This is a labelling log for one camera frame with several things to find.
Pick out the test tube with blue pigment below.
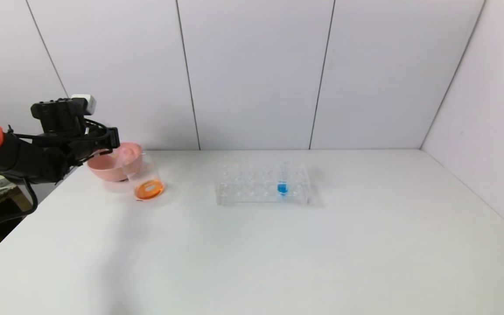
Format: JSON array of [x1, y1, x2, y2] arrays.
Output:
[[277, 161, 289, 197]]

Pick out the clear acrylic test tube rack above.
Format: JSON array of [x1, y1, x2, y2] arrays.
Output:
[[215, 163, 311, 206]]

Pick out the pink plastic bowl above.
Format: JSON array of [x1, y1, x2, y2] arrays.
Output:
[[87, 143, 144, 182]]

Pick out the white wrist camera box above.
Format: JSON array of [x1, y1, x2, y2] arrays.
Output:
[[71, 94, 97, 116]]

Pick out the clear glass beaker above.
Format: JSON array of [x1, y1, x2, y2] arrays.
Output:
[[123, 153, 166, 202]]

